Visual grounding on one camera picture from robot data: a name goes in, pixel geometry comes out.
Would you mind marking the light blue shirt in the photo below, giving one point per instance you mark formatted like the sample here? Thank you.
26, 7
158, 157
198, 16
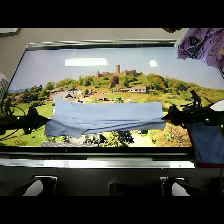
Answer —
106, 118

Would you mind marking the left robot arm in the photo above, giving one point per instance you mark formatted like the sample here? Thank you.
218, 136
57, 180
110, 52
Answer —
23, 122

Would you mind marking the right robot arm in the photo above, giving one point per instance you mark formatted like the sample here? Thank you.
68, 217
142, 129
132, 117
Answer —
190, 116

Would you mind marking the blue garment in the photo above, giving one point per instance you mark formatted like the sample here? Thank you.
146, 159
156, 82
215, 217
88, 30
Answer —
208, 143

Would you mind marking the red garment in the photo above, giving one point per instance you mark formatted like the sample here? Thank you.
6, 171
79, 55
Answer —
210, 165

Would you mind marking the purple garment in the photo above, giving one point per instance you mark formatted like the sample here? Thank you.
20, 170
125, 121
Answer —
203, 46

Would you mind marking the silver frame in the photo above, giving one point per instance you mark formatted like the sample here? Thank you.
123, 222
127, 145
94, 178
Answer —
100, 163

